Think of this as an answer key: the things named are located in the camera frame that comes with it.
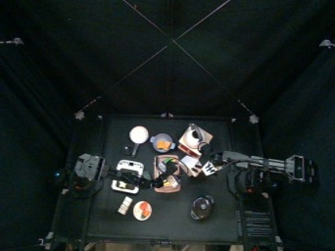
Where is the white toy knife holder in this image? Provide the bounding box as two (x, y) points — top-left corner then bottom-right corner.
(200, 161), (220, 177)

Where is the striped toy food piece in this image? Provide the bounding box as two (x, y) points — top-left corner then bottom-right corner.
(167, 176), (181, 189)

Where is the silver square toy box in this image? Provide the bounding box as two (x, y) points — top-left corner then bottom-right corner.
(180, 155), (203, 171)

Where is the pale pink toy tray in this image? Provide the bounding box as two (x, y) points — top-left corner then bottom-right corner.
(109, 178), (141, 195)

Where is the white toy kettle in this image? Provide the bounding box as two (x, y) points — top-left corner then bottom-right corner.
(184, 123), (207, 149)

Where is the white rectangular packet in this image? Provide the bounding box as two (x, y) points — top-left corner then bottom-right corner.
(116, 195), (135, 216)

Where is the white round plate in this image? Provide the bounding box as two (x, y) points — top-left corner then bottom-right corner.
(132, 200), (153, 222)

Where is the grey toy cooking pot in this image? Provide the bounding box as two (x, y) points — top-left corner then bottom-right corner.
(189, 194), (216, 221)

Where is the orange toy food piece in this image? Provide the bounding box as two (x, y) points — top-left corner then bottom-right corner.
(156, 140), (172, 151)

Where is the dark glass pot lid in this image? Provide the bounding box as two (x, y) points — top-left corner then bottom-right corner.
(191, 196), (215, 220)

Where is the white printed label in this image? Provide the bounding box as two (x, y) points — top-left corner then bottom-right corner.
(242, 209), (274, 239)

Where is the grey bowl with handles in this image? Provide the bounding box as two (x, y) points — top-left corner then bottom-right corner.
(149, 132), (177, 154)

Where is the white frying pan black handle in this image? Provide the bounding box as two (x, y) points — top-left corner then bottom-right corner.
(128, 125), (151, 158)

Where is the metal frame clamp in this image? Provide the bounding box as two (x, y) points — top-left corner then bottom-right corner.
(0, 37), (25, 46)
(319, 38), (335, 49)

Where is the thin crossing cord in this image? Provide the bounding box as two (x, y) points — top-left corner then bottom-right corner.
(80, 0), (234, 114)
(121, 0), (256, 119)

